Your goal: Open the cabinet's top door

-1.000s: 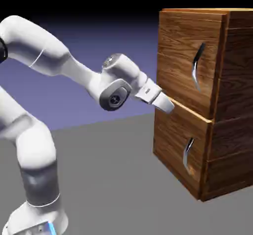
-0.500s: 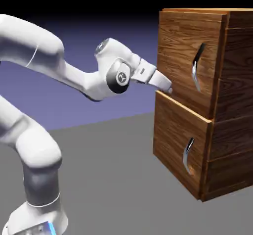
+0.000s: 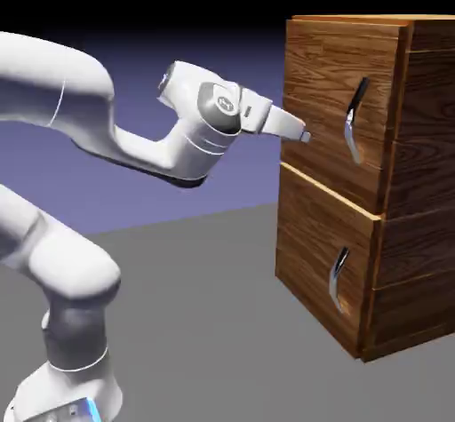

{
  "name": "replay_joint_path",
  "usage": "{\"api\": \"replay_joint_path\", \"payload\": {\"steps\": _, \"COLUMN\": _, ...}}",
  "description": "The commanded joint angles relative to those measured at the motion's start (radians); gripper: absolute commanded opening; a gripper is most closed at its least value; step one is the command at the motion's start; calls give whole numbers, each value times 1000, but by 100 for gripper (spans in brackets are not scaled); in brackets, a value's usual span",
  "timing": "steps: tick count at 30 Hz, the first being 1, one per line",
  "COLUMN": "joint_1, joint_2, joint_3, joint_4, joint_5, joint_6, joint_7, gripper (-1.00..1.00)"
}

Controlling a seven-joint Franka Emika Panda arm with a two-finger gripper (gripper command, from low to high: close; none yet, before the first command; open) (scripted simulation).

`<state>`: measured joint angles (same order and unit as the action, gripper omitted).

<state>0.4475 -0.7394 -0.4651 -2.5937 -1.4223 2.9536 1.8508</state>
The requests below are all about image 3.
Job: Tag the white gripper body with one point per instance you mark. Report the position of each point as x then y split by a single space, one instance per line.
284 122

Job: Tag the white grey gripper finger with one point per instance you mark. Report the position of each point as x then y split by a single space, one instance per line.
305 136

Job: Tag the larger wooden cabinet door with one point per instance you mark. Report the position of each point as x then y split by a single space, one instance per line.
320 109

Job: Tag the smaller wooden cabinet door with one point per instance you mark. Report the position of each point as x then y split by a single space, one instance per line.
312 244

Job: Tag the brown wooden cabinet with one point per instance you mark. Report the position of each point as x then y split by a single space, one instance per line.
419 180

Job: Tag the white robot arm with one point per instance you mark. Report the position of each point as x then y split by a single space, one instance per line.
81 84

